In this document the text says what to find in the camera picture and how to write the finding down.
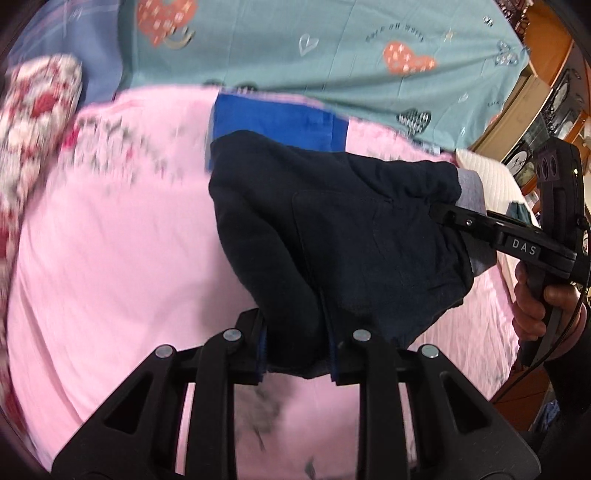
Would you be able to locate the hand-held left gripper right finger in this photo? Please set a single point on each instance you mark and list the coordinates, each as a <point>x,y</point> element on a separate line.
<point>334,369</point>

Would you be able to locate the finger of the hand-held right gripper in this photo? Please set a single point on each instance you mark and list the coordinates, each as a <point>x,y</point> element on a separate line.
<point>466,224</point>

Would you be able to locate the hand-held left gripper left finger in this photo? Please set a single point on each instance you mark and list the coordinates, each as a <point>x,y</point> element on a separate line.
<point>262,350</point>

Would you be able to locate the dark navy pants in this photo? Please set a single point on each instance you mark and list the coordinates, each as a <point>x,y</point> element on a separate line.
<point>346,230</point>

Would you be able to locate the person's right forearm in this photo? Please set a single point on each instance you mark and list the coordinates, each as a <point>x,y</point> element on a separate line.
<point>572,397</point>

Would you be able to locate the person's right hand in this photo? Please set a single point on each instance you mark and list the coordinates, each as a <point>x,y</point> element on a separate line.
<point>531,304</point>

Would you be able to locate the cream pillow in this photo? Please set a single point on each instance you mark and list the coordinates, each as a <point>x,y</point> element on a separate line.
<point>485,170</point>

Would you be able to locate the pink bedsheet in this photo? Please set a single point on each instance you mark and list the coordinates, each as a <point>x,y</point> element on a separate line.
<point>115,254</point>

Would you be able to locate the folded blue garment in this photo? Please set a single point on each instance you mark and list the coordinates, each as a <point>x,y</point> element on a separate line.
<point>277,117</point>

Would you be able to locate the teal heart print quilt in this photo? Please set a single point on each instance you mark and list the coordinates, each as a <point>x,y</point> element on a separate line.
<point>323,60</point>

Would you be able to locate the red white floral pillow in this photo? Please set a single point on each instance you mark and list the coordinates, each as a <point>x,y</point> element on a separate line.
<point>32,120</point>

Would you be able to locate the blue plaid sheet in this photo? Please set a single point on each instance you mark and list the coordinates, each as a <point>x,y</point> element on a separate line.
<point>78,37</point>

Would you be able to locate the wooden furniture frame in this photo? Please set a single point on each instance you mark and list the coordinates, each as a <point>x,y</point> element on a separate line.
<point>549,50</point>

